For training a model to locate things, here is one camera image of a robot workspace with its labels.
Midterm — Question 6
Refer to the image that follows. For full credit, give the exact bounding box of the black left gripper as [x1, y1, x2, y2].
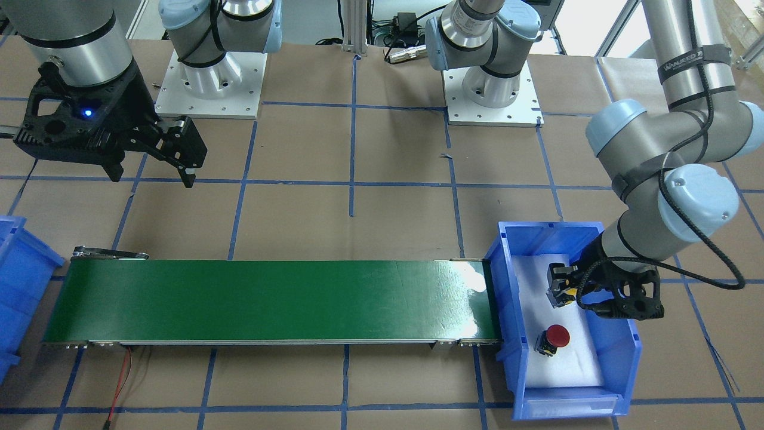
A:
[547, 236, 633, 308]

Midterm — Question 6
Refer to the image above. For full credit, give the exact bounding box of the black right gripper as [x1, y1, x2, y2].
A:
[90, 60, 207, 188]

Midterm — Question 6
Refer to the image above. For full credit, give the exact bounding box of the yellow push button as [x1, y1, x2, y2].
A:
[559, 287, 578, 306]

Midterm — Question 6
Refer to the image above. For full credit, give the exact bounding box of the red push button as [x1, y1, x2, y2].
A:
[534, 324, 571, 357]

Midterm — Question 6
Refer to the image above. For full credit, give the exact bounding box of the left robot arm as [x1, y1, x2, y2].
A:
[426, 1, 762, 320]

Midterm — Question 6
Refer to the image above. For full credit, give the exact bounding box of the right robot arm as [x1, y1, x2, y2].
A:
[2, 1, 283, 188]

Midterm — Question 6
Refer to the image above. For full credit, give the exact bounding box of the blue plastic bin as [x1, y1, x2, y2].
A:
[485, 222, 642, 421]
[1, 216, 64, 379]

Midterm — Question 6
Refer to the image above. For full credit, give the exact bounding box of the white foam pad bin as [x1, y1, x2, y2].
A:
[512, 254, 603, 388]

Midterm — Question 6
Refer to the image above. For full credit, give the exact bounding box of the green conveyor belt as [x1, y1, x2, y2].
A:
[42, 258, 501, 346]

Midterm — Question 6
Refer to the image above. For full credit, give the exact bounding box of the black power adapter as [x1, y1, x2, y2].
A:
[393, 12, 418, 38]

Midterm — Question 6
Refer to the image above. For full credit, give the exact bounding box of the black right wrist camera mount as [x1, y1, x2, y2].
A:
[13, 60, 144, 165]

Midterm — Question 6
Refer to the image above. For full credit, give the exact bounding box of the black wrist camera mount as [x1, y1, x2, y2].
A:
[13, 60, 144, 165]
[582, 266, 665, 321]

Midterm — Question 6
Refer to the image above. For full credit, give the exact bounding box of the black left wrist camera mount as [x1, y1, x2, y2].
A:
[582, 266, 665, 321]

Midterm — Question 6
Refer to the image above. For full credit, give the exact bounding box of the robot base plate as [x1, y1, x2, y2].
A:
[442, 63, 545, 127]
[155, 52, 268, 119]

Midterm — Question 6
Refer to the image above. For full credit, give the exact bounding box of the red black wire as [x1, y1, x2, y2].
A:
[109, 346, 133, 423]

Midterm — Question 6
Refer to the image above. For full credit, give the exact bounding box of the aluminium profile post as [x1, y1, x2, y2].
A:
[340, 0, 370, 57]

